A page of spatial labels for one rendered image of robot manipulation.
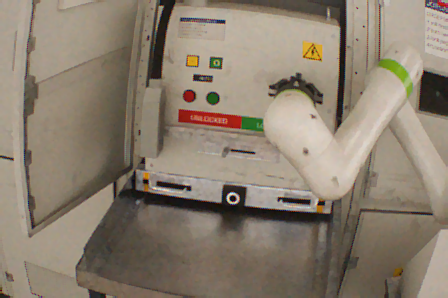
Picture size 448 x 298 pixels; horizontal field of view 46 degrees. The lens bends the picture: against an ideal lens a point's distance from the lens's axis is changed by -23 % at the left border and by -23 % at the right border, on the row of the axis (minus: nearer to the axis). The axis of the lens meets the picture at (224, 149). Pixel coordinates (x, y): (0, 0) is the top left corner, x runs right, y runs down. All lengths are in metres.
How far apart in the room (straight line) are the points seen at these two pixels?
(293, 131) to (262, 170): 0.54
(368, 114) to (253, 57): 0.43
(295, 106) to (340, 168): 0.15
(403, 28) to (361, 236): 0.72
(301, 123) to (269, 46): 0.47
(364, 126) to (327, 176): 0.15
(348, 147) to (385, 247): 0.83
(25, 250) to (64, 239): 0.26
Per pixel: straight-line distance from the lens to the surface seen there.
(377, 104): 1.35
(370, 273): 2.07
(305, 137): 1.19
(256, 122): 1.68
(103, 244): 1.52
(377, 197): 1.93
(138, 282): 1.38
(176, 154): 1.74
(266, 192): 1.73
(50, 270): 2.35
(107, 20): 1.73
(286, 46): 1.62
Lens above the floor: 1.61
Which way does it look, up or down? 20 degrees down
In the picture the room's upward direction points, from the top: 5 degrees clockwise
